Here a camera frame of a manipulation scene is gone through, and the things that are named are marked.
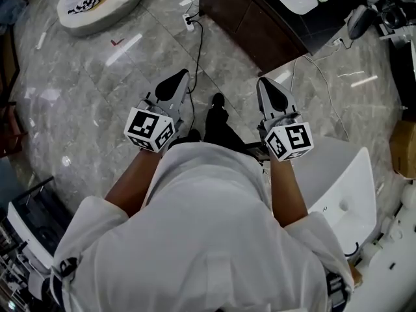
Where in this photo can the grey hand-held appliance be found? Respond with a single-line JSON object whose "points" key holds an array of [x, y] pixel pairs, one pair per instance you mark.
{"points": [[359, 21]]}

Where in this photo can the dark wooden cabinet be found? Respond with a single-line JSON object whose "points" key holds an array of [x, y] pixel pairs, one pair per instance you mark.
{"points": [[260, 28]]}

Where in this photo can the person's right forearm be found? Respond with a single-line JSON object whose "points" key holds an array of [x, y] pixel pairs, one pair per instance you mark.
{"points": [[287, 193]]}

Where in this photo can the person's black shoe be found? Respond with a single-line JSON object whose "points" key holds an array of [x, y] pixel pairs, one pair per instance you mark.
{"points": [[218, 100]]}

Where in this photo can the white power strip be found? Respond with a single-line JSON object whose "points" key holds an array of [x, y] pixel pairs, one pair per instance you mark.
{"points": [[188, 23]]}

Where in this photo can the person's white shirt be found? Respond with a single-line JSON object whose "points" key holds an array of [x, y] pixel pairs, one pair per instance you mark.
{"points": [[201, 232]]}

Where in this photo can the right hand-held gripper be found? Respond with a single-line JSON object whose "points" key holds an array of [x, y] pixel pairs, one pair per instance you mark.
{"points": [[289, 140]]}

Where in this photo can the white and black appliance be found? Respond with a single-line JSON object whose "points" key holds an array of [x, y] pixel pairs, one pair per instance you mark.
{"points": [[35, 226]]}

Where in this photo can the black round device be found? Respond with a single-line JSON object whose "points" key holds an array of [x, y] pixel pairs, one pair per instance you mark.
{"points": [[393, 16]]}

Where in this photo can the dark wooden chair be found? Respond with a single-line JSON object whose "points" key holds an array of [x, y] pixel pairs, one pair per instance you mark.
{"points": [[9, 119]]}

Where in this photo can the brown cardboard box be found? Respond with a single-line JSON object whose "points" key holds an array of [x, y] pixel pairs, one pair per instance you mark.
{"points": [[404, 148]]}

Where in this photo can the white round pet bed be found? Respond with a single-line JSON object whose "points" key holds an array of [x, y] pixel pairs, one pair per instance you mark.
{"points": [[113, 10]]}

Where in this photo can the person's black trouser leg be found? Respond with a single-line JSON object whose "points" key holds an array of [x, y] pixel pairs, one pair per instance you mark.
{"points": [[221, 128]]}

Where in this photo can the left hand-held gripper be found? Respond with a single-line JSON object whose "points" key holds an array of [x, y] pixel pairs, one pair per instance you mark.
{"points": [[148, 125]]}

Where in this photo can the white ceramic fixture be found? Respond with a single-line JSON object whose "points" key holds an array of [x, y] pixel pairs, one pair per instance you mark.
{"points": [[390, 265]]}

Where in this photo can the person's left forearm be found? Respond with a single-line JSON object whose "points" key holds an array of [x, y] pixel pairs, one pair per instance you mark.
{"points": [[133, 187]]}

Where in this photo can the small white power adapter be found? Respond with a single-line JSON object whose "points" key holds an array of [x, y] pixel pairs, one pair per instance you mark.
{"points": [[338, 41]]}

